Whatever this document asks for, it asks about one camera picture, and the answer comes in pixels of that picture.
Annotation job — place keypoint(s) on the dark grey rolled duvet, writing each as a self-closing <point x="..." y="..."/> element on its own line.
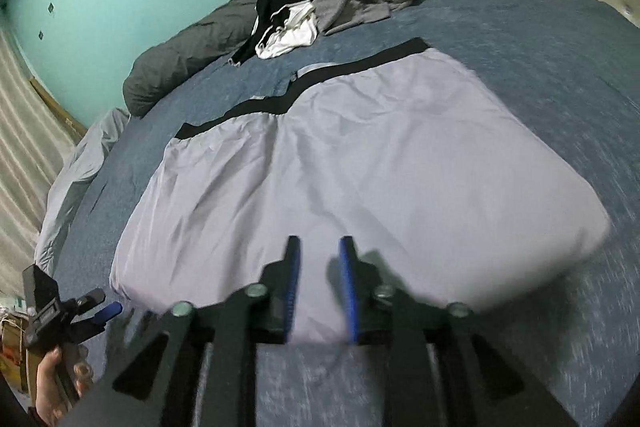
<point x="175" y="67"/>

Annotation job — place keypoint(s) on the white curtain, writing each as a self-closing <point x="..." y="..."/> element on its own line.
<point x="25" y="182"/>

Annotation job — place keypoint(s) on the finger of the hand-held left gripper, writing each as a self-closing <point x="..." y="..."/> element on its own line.
<point x="110" y="312"/>
<point x="92" y="300"/>

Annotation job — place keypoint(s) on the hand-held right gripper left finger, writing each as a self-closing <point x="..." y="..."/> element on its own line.
<point x="290" y="287"/>

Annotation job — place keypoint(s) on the brown cardboard box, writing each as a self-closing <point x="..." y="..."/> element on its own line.
<point x="15" y="352"/>

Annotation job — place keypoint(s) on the wooden frame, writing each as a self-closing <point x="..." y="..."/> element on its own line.
<point x="60" y="107"/>

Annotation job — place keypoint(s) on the grey jacket with black lining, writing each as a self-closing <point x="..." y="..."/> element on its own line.
<point x="375" y="167"/>

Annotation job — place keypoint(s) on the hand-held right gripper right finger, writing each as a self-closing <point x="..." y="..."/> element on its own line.
<point x="349" y="287"/>

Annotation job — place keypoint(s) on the person's left hand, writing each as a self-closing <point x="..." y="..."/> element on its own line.
<point x="47" y="387"/>

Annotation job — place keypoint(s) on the light grey sheet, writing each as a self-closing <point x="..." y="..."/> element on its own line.
<point x="75" y="177"/>

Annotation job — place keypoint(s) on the white garment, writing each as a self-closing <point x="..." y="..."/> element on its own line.
<point x="290" y="39"/>

